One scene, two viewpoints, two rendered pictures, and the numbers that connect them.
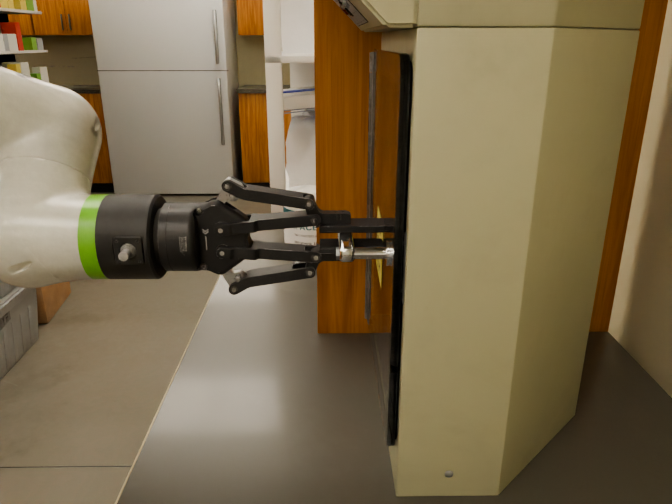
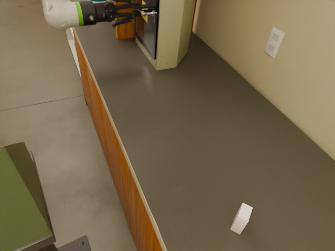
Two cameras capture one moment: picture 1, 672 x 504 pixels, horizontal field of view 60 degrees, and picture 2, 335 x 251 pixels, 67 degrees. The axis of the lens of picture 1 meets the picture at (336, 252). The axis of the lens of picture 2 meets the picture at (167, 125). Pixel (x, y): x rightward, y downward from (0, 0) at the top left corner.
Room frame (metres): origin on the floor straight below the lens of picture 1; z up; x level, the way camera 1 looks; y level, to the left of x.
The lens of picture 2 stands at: (-0.52, 0.37, 1.63)
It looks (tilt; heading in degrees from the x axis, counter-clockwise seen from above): 44 degrees down; 332
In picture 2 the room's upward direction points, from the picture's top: 6 degrees clockwise
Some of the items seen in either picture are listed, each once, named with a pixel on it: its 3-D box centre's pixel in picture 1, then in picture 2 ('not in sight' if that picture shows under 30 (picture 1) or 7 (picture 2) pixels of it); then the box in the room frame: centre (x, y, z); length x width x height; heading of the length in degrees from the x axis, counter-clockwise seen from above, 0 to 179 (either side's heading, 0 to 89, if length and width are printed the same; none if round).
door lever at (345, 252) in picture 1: (360, 242); (144, 11); (0.58, -0.03, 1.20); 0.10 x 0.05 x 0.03; 1
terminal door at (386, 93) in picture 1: (382, 229); (144, 6); (0.65, -0.06, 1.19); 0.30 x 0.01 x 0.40; 1
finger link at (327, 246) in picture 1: (351, 245); (140, 12); (0.60, -0.02, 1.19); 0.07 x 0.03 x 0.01; 91
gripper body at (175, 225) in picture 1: (207, 236); (105, 12); (0.60, 0.14, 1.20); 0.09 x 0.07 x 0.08; 91
